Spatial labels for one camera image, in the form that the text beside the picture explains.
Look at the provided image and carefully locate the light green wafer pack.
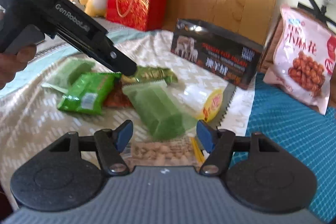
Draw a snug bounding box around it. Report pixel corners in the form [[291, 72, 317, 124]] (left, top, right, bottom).
[[122, 80, 197, 141]]

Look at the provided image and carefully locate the yellow peanut snack bag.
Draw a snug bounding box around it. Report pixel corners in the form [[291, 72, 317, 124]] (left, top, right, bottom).
[[126, 136, 205, 169]]

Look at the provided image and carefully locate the person left hand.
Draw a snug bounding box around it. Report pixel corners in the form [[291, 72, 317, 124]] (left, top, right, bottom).
[[0, 44, 37, 89]]

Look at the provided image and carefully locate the dark green pickle pack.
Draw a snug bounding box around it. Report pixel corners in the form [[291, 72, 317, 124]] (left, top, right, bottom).
[[121, 66, 178, 85]]

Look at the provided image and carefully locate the bright green snack bag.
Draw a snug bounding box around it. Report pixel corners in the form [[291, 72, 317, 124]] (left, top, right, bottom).
[[57, 72, 122, 115]]

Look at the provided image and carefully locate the red orange snack bag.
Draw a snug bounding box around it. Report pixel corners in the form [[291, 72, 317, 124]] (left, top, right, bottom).
[[103, 81, 133, 107]]

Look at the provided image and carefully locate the pink fried twist snack bag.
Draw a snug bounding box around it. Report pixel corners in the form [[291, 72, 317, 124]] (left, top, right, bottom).
[[263, 5, 335, 115]]

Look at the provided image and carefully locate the blue mesh mat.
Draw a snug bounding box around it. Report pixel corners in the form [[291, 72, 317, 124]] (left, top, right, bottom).
[[231, 73, 336, 223]]

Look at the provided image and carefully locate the red gift box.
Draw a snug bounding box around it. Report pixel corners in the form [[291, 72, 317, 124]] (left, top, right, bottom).
[[105, 0, 167, 31]]

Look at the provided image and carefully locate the black sheep print box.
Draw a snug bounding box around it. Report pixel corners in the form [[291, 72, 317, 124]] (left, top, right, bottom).
[[171, 19, 264, 90]]

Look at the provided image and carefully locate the patterned patchwork bed sheet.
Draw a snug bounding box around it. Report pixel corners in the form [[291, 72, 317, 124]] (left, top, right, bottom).
[[1, 28, 255, 205]]

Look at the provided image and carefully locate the yellow lid jelly cup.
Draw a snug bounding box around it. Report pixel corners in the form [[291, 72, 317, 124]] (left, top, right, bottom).
[[196, 89, 223, 122]]

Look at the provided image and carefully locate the pink snack bar pack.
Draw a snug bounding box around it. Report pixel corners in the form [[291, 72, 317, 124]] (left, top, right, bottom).
[[42, 57, 96, 94]]

